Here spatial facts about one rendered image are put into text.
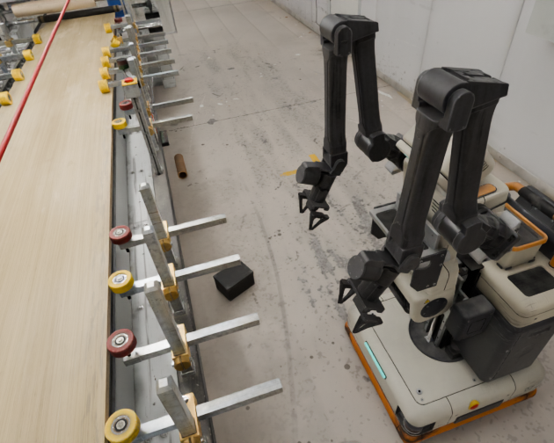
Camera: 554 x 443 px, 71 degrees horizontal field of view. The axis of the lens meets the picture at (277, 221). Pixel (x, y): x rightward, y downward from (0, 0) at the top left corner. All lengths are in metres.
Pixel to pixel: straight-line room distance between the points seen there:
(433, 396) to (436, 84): 1.37
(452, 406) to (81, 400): 1.35
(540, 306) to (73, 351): 1.45
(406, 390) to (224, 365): 0.92
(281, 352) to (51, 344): 1.20
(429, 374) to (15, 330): 1.55
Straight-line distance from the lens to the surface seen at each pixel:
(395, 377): 1.84
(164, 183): 2.19
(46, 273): 1.61
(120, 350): 1.26
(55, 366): 1.33
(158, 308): 1.10
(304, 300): 2.37
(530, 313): 1.52
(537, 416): 2.28
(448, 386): 1.87
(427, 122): 0.75
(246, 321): 1.31
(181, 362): 1.27
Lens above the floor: 1.89
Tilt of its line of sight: 41 degrees down
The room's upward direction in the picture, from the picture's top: 5 degrees counter-clockwise
